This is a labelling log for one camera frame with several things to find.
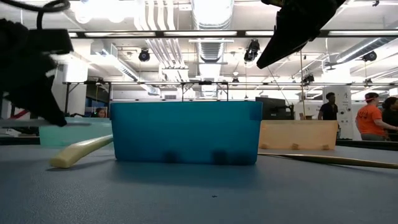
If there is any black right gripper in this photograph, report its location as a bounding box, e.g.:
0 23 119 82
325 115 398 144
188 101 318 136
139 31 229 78
256 0 346 70

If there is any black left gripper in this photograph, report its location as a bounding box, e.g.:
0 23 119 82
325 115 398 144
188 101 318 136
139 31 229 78
0 17 75 128

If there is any cream plastic utensil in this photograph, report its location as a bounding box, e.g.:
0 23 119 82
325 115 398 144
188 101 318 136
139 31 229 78
49 134 114 169

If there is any blue plastic bin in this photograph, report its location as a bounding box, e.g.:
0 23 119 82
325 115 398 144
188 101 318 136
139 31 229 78
109 101 264 166

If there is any teal plastic bin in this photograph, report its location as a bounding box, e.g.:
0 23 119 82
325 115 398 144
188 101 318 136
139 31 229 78
38 116 113 147

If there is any black computer monitor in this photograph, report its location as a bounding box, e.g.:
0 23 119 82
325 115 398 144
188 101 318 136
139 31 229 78
255 96 295 121

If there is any orange plastic bin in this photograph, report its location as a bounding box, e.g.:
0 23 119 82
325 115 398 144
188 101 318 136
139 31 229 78
258 119 339 151

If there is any black background rig frame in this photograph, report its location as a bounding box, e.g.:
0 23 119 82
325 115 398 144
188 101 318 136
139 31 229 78
63 80 398 118

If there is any thin hanging cable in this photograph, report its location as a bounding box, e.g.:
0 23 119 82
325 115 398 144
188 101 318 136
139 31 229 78
298 49 306 119

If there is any silver ceiling ventilation duct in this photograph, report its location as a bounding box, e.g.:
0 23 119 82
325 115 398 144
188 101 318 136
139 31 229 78
191 0 234 63

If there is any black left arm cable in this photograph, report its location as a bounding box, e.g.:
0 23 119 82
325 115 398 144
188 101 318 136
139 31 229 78
0 0 72 31

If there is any black overhead frame bar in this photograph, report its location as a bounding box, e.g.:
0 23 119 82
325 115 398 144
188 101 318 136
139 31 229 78
67 30 398 39

